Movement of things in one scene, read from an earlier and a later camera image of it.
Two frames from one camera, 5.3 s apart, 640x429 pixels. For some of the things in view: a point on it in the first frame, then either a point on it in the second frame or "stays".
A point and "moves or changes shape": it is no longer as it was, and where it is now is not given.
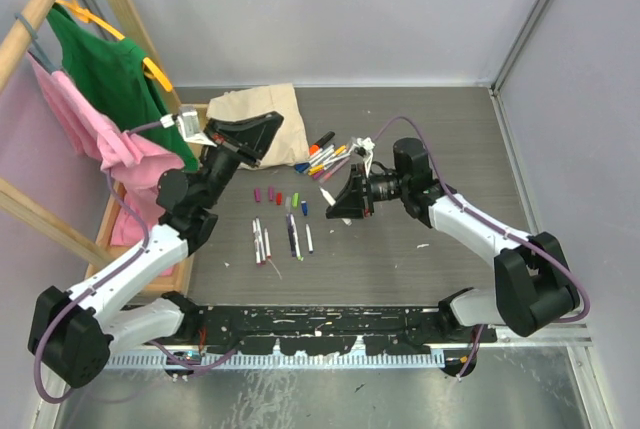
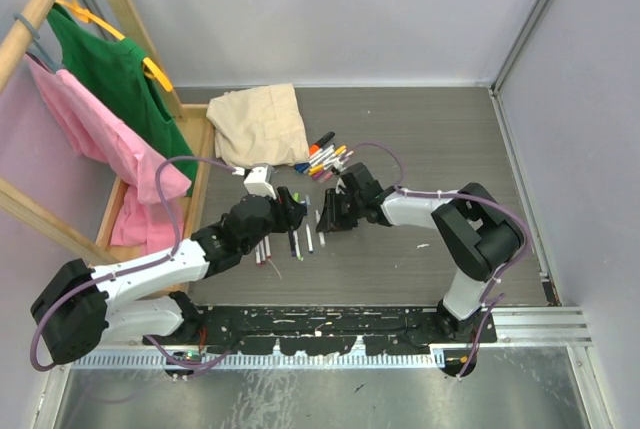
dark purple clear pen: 291,234 stays
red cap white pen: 267,244 stays
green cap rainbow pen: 296,240 stays
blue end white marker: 309,239 stays
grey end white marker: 330,199 moves or changes shape
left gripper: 244,141 -> 288,211
